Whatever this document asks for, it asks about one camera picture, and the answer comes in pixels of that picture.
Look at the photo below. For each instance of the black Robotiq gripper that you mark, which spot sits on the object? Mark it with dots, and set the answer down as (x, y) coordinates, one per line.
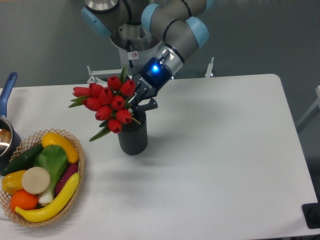
(148, 81)

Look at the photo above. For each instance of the red tulip bouquet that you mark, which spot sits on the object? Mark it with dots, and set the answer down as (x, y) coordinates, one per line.
(110, 103)

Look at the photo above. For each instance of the dark grey ribbed vase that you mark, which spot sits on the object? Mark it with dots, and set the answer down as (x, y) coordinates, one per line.
(133, 138)

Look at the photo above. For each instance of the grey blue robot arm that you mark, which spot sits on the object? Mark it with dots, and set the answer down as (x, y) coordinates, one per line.
(153, 40)

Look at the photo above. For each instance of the purple sweet potato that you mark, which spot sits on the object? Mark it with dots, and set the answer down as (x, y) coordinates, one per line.
(69, 171)

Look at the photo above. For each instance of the yellow squash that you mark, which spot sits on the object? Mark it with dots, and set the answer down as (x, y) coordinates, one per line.
(52, 138)

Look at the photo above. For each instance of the green bok choy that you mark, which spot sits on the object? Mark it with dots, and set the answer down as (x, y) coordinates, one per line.
(52, 158)

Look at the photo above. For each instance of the woven wicker basket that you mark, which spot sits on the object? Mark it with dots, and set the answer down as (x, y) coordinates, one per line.
(26, 144)

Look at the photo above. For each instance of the beige round disc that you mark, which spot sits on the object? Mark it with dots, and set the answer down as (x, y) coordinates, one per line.
(35, 180)

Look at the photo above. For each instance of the green cucumber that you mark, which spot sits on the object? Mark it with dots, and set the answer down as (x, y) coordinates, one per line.
(23, 161)

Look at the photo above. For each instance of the yellow banana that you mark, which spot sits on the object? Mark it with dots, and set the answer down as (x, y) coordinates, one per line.
(56, 206)

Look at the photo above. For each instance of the yellow bell pepper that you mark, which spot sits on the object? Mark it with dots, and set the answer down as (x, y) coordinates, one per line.
(12, 182)

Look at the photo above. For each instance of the white furniture at right edge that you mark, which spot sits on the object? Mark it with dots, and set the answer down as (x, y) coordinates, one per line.
(310, 113)

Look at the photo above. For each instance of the orange fruit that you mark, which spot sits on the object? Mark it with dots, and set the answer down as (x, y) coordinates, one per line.
(23, 200)

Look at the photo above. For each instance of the black device at edge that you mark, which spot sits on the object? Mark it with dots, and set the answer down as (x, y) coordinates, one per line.
(311, 212)

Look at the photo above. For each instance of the blue handled saucepan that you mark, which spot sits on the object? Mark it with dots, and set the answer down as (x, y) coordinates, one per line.
(9, 138)

